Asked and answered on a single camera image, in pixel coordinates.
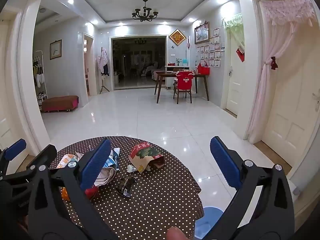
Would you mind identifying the framed picture wall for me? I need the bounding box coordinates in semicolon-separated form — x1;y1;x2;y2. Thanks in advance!
49;40;62;60
194;22;210;44

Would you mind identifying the small clear wrapper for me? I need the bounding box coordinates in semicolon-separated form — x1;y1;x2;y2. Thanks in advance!
127;165;137;173

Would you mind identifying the chair with red cover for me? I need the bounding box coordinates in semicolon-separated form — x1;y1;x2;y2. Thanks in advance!
173;71;195;104

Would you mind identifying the white shoe rack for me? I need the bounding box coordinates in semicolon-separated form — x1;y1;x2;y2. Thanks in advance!
33;50;48;110

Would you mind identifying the newspaper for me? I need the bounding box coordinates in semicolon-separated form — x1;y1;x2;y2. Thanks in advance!
94;167;116;187

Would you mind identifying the red brown bench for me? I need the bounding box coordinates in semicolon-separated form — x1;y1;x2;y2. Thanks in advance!
42;95;79;112

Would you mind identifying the person thumb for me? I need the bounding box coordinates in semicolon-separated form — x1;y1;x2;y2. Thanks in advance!
165;226;189;240

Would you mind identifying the orange snack wrapper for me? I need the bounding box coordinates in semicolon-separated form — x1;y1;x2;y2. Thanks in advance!
56;154;78;168

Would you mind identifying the brown polka dot tablecloth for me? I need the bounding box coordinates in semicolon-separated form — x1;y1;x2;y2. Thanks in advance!
49;135;205;240

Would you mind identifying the black chandelier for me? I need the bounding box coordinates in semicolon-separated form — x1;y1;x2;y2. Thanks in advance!
132;0;159;22

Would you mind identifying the black snack wrapper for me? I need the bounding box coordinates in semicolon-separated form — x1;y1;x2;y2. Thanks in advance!
116;176;136;198

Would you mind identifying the cream panel door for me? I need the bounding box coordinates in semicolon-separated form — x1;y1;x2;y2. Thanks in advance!
263;23;319;166

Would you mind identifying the wooden dining table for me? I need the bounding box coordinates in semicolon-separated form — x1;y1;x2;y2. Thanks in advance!
155;71;209;103

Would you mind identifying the blue white carton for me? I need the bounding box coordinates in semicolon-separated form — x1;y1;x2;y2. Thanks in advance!
103;148;120;171

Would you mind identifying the framed picture right wall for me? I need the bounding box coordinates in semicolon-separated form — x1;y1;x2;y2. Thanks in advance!
194;22;210;44

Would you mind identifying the coat rack with clothes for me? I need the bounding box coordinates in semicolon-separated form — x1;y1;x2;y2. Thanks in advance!
98;47;110;94

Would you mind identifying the pink door curtain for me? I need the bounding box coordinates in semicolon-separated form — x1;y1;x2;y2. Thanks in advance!
248;0;317;144

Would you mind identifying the red round object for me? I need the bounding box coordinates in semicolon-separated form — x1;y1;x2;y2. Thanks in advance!
85;185;99;200

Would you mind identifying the framed picture left wall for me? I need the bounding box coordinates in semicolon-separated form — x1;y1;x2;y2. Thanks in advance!
49;40;62;60

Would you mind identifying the green door curtain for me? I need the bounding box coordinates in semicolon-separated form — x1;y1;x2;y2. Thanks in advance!
223;13;245;53

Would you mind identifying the light blue trash bucket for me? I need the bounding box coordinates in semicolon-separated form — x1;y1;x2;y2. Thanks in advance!
195;206;223;239

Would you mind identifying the red gift bag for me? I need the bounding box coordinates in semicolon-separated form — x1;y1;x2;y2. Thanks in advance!
197;60;210;75

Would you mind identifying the white far door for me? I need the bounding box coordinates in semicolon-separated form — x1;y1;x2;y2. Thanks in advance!
226;31;244;116

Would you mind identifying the red gold diamond decoration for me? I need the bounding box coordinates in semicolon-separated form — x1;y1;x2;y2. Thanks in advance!
169;29;186;46

